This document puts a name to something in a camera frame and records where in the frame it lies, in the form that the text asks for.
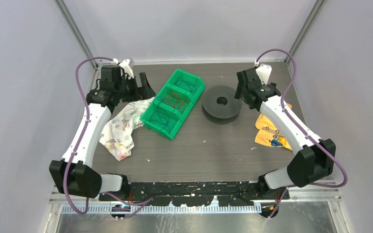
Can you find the black cable spool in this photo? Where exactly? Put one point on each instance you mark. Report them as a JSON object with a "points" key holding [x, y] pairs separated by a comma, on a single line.
{"points": [[220, 106]]}

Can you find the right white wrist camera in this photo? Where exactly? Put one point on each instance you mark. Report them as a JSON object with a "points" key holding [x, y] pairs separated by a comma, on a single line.
{"points": [[263, 71]]}

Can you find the green three-compartment bin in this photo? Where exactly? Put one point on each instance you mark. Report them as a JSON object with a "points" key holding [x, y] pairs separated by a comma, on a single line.
{"points": [[173, 103]]}

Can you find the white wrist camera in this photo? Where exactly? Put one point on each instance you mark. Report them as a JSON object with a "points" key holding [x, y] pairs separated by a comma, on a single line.
{"points": [[126, 65], [263, 71]]}

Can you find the white patterned cloth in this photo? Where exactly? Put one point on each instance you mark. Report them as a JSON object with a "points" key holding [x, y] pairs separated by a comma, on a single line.
{"points": [[116, 135]]}

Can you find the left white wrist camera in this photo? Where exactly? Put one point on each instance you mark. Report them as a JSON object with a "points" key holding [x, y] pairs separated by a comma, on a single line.
{"points": [[126, 65]]}

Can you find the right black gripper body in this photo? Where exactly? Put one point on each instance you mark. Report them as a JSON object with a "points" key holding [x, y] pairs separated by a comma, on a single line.
{"points": [[244, 98]]}

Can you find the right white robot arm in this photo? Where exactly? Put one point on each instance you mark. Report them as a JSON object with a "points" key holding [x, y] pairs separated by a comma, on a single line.
{"points": [[312, 159]]}

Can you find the yellow printed cloth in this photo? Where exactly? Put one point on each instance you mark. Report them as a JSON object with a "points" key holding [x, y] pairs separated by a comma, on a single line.
{"points": [[268, 134]]}

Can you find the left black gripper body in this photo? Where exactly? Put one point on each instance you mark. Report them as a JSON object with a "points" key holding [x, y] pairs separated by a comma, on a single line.
{"points": [[126, 89]]}

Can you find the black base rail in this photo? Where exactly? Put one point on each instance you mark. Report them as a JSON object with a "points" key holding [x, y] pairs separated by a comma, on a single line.
{"points": [[236, 193]]}

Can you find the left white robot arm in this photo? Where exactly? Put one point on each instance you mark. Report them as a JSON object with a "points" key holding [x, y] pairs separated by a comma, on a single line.
{"points": [[73, 173]]}

